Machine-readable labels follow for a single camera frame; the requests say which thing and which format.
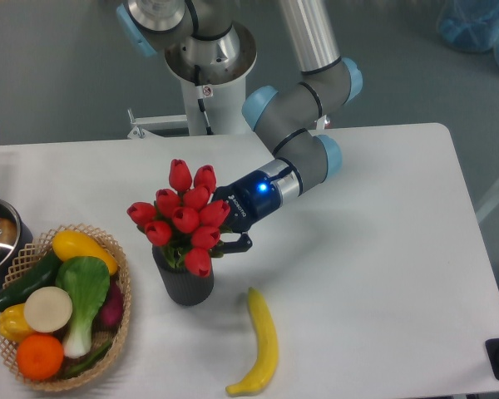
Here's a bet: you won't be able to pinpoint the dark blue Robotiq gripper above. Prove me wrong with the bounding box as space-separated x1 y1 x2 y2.
212 170 282 254

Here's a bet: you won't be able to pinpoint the red tulip bouquet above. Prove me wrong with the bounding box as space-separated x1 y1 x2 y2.
126 159 230 278

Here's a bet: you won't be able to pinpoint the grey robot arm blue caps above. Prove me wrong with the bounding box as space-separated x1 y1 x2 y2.
116 1 363 254

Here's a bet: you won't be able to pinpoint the dark grey ribbed vase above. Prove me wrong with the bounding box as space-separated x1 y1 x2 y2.
152 247 215 306

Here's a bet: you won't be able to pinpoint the yellow banana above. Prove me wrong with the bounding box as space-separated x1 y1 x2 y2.
225 288 279 397

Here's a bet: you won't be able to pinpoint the purple sweet potato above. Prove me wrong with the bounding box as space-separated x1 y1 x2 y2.
98 280 124 328

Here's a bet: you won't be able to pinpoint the green bok choy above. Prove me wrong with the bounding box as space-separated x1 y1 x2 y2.
56 256 110 358

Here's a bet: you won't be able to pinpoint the yellow squash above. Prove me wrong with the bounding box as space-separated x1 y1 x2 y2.
52 230 118 276

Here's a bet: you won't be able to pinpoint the dark green cucumber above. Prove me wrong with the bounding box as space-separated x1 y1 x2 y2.
0 250 62 313

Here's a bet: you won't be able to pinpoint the white round radish slice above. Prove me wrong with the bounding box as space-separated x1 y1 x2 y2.
23 286 72 333

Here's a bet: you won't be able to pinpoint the green chili pepper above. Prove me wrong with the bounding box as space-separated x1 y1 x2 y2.
61 340 112 379

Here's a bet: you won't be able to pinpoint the woven wicker basket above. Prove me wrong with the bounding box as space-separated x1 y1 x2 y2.
0 224 131 392

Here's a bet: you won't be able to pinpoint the orange fruit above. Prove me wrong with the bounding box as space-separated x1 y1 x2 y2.
16 333 64 381

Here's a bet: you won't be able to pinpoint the yellow bell pepper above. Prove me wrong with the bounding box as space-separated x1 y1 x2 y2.
0 303 35 342

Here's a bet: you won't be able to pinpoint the blue plastic bag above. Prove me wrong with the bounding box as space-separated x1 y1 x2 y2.
437 1 499 66

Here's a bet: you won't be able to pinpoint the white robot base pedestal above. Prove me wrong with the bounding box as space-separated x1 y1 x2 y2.
126 20 275 140

